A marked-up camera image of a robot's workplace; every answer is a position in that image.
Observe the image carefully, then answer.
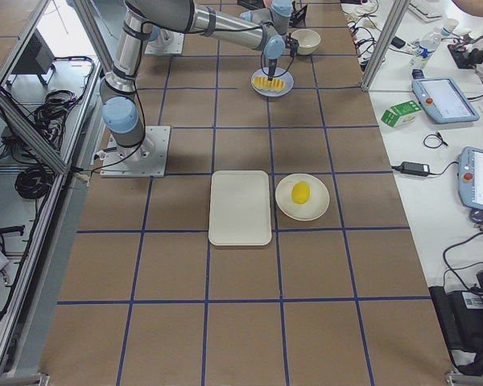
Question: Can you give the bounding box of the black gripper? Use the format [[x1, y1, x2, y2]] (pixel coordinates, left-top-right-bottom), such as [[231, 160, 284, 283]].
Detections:
[[266, 34, 299, 79]]

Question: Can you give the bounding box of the blue plate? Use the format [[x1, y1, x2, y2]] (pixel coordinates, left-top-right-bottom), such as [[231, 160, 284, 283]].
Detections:
[[251, 67, 294, 97]]

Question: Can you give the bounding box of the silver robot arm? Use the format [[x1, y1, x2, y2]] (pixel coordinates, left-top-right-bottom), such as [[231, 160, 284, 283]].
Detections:
[[101, 1, 296, 150]]

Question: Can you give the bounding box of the white round plate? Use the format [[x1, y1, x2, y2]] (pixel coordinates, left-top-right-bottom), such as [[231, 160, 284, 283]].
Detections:
[[275, 174, 330, 221]]

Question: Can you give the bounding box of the teach pendant blue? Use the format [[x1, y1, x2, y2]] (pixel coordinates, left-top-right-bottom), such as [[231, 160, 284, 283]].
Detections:
[[411, 78, 480, 124]]

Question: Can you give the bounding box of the white bowl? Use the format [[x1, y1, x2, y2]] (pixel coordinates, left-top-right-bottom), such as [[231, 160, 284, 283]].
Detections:
[[291, 29, 321, 55]]

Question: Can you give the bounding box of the yellow lemon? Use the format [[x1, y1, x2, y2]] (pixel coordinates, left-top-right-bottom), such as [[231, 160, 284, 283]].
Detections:
[[291, 181, 311, 204]]

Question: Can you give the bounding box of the green white carton box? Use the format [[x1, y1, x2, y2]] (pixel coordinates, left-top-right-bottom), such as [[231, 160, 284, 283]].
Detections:
[[381, 100, 423, 128]]

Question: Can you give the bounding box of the white rectangular tray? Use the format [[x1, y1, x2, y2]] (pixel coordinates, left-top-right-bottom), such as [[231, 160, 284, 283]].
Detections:
[[208, 170, 272, 246]]

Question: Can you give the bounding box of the plastic water bottle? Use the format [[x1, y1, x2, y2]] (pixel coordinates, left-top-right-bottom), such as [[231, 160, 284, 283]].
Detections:
[[409, 28, 442, 70]]

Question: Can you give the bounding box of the black power adapter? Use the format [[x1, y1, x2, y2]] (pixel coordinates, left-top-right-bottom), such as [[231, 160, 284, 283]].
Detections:
[[401, 162, 431, 177]]

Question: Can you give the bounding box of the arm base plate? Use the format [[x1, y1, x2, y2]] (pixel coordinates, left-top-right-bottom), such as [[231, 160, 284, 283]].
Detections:
[[144, 28, 184, 56], [99, 126, 171, 178]]

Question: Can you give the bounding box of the aluminium frame post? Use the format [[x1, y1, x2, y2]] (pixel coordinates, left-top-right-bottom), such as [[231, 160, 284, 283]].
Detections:
[[361, 0, 407, 92]]

